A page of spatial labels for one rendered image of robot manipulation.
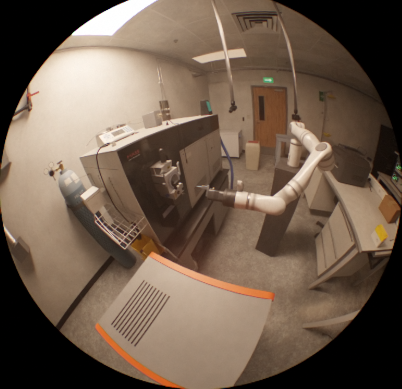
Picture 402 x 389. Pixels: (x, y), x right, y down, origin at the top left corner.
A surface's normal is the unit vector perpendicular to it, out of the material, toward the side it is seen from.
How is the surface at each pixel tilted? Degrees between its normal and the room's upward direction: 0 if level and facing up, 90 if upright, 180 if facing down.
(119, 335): 0
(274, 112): 90
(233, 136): 90
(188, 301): 0
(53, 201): 90
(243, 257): 0
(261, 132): 90
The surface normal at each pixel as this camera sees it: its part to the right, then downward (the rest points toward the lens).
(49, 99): 0.90, 0.14
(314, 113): -0.42, 0.55
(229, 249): -0.13, -0.82
